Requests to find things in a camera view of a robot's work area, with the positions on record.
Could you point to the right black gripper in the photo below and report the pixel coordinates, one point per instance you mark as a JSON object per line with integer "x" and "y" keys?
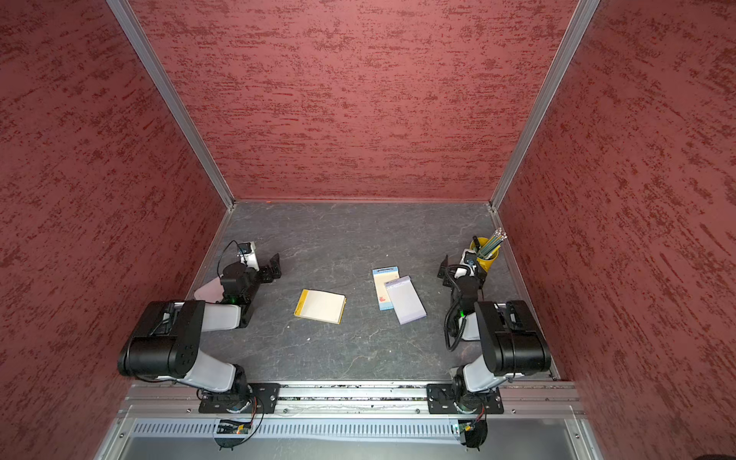
{"x": 445, "y": 269}

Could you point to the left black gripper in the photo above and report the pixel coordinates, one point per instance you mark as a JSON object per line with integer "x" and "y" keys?
{"x": 276, "y": 273}

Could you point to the purple memo pad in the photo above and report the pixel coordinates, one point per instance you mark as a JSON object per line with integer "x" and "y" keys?
{"x": 406, "y": 302}

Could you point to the blue memo pad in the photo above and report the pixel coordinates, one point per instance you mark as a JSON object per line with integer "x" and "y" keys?
{"x": 381, "y": 277}

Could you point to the yellow memo pad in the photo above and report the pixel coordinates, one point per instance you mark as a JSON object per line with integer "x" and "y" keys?
{"x": 321, "y": 306}

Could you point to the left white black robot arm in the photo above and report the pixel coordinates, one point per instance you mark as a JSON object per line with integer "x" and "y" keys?
{"x": 165, "y": 343}

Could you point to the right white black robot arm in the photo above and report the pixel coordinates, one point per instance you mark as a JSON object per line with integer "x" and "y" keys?
{"x": 511, "y": 342}

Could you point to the yellow pen cup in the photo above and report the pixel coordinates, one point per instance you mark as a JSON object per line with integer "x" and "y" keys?
{"x": 486, "y": 264}

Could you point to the bundle of pencils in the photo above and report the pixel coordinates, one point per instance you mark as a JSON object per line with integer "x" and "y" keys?
{"x": 486, "y": 249}

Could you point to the pink pencil case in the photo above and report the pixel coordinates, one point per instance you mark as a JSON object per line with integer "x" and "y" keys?
{"x": 211, "y": 292}

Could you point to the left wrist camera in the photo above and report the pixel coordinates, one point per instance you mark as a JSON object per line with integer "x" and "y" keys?
{"x": 247, "y": 254}

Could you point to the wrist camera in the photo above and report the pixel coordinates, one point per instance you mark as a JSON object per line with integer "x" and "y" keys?
{"x": 469, "y": 258}
{"x": 247, "y": 254}

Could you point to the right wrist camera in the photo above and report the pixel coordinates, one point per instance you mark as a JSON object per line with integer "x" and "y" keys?
{"x": 469, "y": 258}

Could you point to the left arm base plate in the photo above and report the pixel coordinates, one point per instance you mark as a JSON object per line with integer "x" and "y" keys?
{"x": 257, "y": 398}

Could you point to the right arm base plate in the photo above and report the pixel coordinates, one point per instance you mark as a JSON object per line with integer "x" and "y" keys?
{"x": 446, "y": 399}

